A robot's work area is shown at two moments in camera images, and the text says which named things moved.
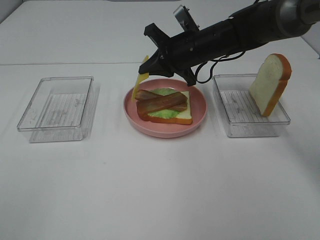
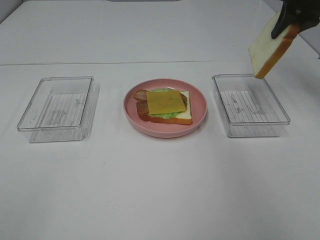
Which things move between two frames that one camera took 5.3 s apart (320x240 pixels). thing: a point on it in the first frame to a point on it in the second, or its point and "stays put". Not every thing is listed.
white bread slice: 269,82 to 266,53
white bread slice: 184,118 stays put
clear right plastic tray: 240,113 stays put
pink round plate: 198,105 stays put
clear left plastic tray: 59,110 stays put
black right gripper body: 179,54 to 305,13
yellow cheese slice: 141,78 to 161,102
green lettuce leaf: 166,113 stays put
